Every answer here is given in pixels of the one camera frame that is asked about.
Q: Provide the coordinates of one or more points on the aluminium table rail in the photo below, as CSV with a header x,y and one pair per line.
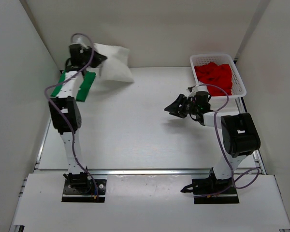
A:
x,y
202,172

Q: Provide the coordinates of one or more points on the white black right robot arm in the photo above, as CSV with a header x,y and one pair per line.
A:
x,y
236,135

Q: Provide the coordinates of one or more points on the white plastic basket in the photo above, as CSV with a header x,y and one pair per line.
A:
x,y
238,88

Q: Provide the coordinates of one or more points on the green t shirt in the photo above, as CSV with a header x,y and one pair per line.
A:
x,y
84,88

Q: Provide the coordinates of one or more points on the white t shirt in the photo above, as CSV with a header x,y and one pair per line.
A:
x,y
115,67

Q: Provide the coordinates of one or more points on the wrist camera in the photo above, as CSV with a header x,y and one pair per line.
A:
x,y
80,53
202,98

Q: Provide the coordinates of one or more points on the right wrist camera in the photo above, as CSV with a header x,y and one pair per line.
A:
x,y
202,98

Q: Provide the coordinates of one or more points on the red t shirt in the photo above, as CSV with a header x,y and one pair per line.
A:
x,y
218,75

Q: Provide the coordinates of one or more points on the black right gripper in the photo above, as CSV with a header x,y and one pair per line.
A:
x,y
176,107

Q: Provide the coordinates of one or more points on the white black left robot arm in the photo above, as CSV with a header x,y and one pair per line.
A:
x,y
66,117

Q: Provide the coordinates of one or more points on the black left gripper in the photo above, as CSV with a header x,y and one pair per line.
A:
x,y
98,59

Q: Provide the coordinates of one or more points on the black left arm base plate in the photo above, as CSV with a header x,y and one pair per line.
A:
x,y
84,195

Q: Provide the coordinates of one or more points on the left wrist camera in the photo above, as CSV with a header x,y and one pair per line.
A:
x,y
80,53

